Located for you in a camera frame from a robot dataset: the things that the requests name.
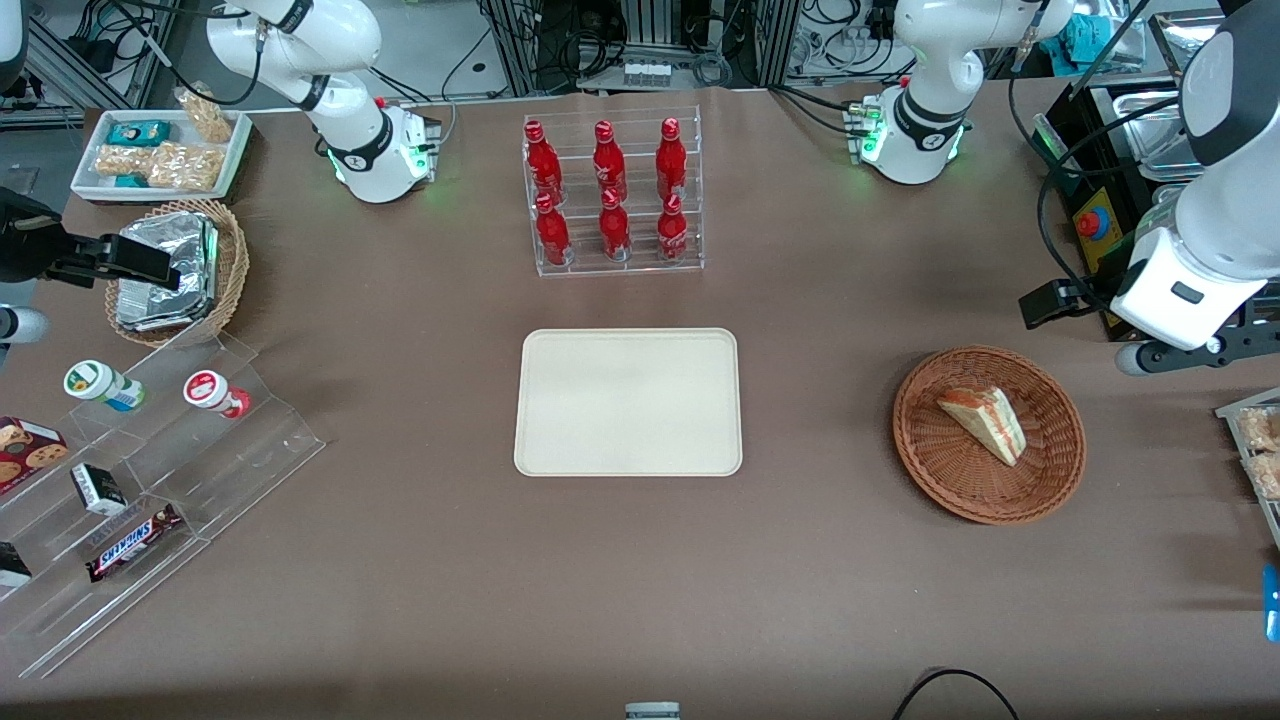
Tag Snickers chocolate bar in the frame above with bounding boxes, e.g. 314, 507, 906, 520
85, 503, 185, 584

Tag red-capped yogurt bottle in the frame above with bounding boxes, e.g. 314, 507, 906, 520
183, 369, 252, 420

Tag green-capped yogurt bottle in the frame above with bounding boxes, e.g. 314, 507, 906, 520
63, 360, 147, 413

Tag cream rectangular tray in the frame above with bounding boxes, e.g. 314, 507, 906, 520
513, 328, 744, 478

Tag triangle sandwich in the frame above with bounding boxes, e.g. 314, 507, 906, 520
937, 386, 1028, 468

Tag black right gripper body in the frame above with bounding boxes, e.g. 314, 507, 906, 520
0, 188, 67, 286

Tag clear bag of peanuts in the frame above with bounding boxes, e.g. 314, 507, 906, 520
175, 85, 234, 145

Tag brown round wicker basket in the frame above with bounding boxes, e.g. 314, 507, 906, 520
892, 345, 1088, 526

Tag red cookie box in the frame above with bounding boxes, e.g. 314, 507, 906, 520
0, 416, 71, 497

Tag black cable loop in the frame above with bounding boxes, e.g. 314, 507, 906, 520
892, 668, 1021, 720

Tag light tan wicker basket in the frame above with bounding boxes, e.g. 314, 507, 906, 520
104, 198, 251, 349

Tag clear acrylic step stand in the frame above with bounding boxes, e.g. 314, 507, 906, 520
0, 330, 328, 681

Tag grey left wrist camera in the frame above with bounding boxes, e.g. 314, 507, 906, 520
1114, 339, 1163, 378

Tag silver foil packet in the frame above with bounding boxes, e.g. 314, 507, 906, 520
115, 280, 215, 334
118, 212, 221, 293

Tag red cola bottle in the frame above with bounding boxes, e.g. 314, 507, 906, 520
534, 192, 573, 267
655, 117, 690, 201
598, 188, 633, 263
524, 120, 564, 203
656, 192, 691, 264
592, 120, 630, 201

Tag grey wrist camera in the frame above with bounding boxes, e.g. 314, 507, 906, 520
0, 304, 50, 347
1114, 339, 1163, 378

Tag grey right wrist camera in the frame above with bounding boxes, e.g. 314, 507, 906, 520
0, 304, 50, 347

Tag white rectangular snack tray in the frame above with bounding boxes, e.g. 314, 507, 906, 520
70, 108, 253, 204

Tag teal plastic bag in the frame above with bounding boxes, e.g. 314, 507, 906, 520
1040, 12, 1117, 64

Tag black control box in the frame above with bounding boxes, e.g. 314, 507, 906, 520
1033, 85, 1181, 341

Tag shiny metal tray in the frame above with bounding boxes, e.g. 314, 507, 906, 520
1090, 85, 1206, 187

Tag yellow emergency stop box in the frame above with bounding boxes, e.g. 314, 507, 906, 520
1072, 186, 1136, 277

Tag clear acrylic bottle rack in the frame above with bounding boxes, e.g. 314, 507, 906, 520
521, 105, 706, 279

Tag clear snack tray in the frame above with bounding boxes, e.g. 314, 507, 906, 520
1215, 388, 1280, 551

